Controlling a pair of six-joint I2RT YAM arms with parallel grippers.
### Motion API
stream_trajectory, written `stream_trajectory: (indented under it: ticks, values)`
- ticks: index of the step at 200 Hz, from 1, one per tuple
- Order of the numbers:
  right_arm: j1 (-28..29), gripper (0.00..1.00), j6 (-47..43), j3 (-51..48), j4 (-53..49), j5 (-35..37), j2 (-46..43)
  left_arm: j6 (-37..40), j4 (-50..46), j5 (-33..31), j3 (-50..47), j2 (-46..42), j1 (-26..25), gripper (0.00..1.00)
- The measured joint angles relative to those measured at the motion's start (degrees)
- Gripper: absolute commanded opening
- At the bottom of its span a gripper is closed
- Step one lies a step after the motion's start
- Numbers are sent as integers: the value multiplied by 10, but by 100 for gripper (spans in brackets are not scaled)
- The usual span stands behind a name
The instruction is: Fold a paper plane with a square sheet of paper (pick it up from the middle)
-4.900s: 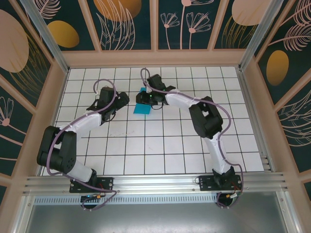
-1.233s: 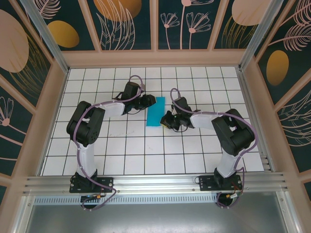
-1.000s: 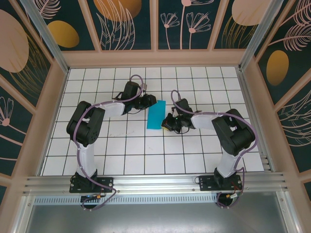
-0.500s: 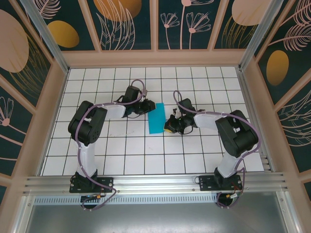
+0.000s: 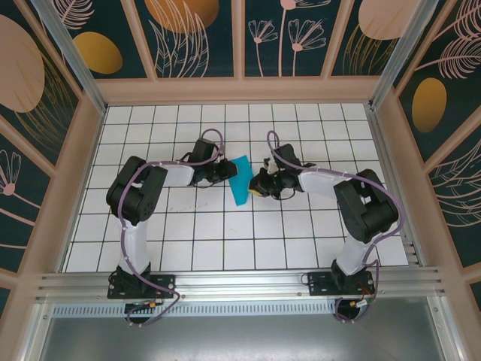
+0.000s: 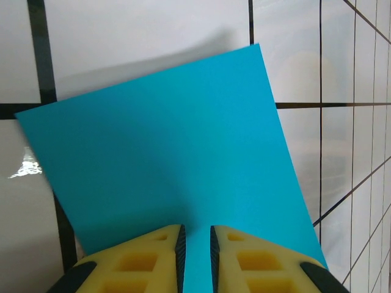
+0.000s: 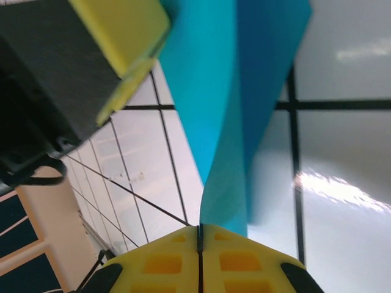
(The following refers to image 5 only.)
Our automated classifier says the blue cloth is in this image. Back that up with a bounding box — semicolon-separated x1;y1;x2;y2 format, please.
227;154;253;207

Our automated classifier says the grey metal sheet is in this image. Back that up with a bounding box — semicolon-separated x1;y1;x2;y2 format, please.
20;296;465;361

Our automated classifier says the dark panel with orange disc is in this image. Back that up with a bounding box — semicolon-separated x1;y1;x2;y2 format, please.
134;0;238;79

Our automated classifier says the dark panel with pink flowers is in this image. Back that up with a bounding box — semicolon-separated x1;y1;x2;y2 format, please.
244;0;327;77

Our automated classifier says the dark panel with pale disc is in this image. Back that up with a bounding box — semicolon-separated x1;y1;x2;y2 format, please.
330;0;410;77

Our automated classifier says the dark panel with gold oval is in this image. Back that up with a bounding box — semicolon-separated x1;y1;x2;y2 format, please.
59;0;150;79

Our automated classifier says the small circuit board with connector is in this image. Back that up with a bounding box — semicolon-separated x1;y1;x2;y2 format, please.
125;300;163;314
345;299;377;314

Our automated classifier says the dark panel with large leaf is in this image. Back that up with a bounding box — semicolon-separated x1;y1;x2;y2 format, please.
428;139;481;268

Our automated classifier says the dark panel with single flower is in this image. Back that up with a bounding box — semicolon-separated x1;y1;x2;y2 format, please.
0;131;52;272

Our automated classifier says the dark panel with pale circle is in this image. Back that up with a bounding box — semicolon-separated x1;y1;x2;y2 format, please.
0;0;82;168

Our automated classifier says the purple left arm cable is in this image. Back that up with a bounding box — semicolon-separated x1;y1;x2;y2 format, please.
117;128;227;327

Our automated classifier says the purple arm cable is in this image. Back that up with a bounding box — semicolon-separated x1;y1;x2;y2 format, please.
265;129;403;324
117;128;227;327

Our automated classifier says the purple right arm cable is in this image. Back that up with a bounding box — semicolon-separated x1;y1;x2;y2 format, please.
265;129;403;324

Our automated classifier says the long aluminium mounting rail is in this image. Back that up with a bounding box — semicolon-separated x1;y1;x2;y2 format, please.
35;265;449;302

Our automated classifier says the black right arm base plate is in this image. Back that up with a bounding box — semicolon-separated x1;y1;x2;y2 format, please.
307;270;375;296

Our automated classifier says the aluminium side rail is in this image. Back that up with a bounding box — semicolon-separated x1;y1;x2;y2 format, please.
365;104;428;268

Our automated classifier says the slotted grey cable duct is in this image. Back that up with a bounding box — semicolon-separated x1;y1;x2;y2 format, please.
52;302;339;317

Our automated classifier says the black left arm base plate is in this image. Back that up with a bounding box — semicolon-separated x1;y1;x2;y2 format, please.
107;273;177;300

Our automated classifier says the aluminium corner post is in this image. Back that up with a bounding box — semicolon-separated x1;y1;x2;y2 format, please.
29;0;109;114
369;0;440;111

